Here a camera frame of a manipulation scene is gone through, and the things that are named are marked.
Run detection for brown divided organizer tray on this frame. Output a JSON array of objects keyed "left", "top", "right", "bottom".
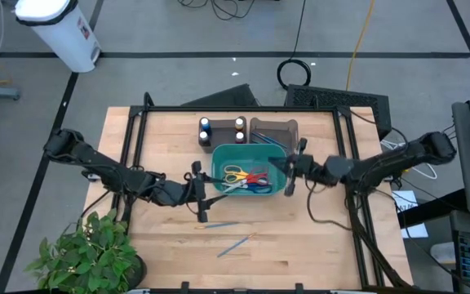
[{"left": 197, "top": 116, "right": 249, "bottom": 154}]

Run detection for green leafy plant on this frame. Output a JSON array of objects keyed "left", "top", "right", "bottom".
[{"left": 24, "top": 207, "right": 142, "bottom": 294}]

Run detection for blue-handled scissors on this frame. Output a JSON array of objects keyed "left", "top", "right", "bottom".
[{"left": 249, "top": 183, "right": 273, "bottom": 195}]

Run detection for teal plastic bin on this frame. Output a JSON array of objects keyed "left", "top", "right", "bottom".
[{"left": 211, "top": 142, "right": 289, "bottom": 197}]

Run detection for white computer mouse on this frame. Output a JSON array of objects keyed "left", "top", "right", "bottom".
[{"left": 429, "top": 241, "right": 457, "bottom": 265}]

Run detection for red-handled scissors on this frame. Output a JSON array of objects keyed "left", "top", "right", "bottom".
[{"left": 241, "top": 169, "right": 269, "bottom": 187}]

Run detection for dark gray flat panel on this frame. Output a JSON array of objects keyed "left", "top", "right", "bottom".
[{"left": 180, "top": 83, "right": 260, "bottom": 108}]

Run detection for yellow cable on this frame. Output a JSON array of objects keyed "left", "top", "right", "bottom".
[{"left": 344, "top": 0, "right": 377, "bottom": 91}]

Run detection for white trash can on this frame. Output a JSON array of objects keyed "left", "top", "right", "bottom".
[{"left": 13, "top": 0, "right": 102, "bottom": 74}]

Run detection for black metal table frame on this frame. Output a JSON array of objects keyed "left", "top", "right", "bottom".
[{"left": 112, "top": 91, "right": 414, "bottom": 289}]

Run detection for black desk beam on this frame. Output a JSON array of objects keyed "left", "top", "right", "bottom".
[{"left": 396, "top": 187, "right": 468, "bottom": 229}]

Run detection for black floor cable bundle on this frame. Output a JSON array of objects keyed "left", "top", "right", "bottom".
[{"left": 176, "top": 0, "right": 281, "bottom": 20}]

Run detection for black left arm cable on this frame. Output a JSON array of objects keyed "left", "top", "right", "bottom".
[{"left": 78, "top": 188, "right": 113, "bottom": 224}]

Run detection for yellow-handled scissors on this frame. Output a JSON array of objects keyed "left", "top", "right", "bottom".
[{"left": 222, "top": 164, "right": 251, "bottom": 193}]

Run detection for black plant pot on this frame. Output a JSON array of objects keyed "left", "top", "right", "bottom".
[{"left": 124, "top": 255, "right": 149, "bottom": 291}]

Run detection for coiled black cable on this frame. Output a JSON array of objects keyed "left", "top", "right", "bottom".
[{"left": 276, "top": 58, "right": 313, "bottom": 91}]

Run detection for brown open organizer tray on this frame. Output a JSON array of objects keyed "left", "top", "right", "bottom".
[{"left": 249, "top": 117, "right": 300, "bottom": 154}]

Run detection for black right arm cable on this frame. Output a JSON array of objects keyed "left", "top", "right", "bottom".
[{"left": 306, "top": 179, "right": 358, "bottom": 232}]

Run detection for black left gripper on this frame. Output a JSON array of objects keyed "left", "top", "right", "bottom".
[{"left": 177, "top": 160, "right": 228, "bottom": 225}]

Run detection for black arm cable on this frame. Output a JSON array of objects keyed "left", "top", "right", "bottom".
[
  {"left": 306, "top": 179, "right": 358, "bottom": 232},
  {"left": 78, "top": 188, "right": 113, "bottom": 224}
]

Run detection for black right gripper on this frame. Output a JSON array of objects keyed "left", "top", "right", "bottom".
[{"left": 268, "top": 137, "right": 326, "bottom": 197}]

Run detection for white paper sheet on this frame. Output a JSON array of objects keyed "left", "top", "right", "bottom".
[
  {"left": 390, "top": 189, "right": 419, "bottom": 213},
  {"left": 400, "top": 222, "right": 429, "bottom": 240}
]

